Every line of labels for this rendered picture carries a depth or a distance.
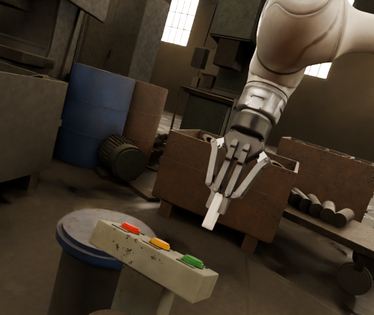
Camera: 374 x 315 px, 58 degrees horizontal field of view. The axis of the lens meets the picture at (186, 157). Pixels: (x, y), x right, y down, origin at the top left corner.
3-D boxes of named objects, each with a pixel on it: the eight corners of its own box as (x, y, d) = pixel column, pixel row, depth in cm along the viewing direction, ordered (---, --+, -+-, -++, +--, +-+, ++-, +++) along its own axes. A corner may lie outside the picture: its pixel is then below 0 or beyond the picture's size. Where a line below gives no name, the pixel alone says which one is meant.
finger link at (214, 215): (223, 196, 67) (226, 197, 66) (208, 229, 66) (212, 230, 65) (220, 193, 64) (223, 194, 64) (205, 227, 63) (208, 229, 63)
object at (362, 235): (393, 282, 250) (447, 161, 233) (384, 314, 197) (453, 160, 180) (253, 214, 316) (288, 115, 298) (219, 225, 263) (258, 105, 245)
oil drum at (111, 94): (85, 172, 291) (109, 70, 275) (38, 150, 315) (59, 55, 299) (126, 168, 344) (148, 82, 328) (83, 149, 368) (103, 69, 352)
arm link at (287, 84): (240, 93, 74) (243, 65, 62) (266, 34, 77) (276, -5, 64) (286, 111, 73) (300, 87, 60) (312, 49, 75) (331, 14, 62)
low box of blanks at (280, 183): (275, 229, 292) (301, 158, 280) (266, 260, 223) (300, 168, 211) (180, 191, 319) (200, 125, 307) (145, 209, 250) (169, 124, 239)
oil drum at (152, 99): (127, 170, 338) (150, 83, 322) (84, 150, 362) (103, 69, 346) (158, 166, 392) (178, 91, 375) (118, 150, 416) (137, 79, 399)
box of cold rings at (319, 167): (351, 219, 417) (374, 162, 403) (355, 237, 341) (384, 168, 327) (271, 189, 453) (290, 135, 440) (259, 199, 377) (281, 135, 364)
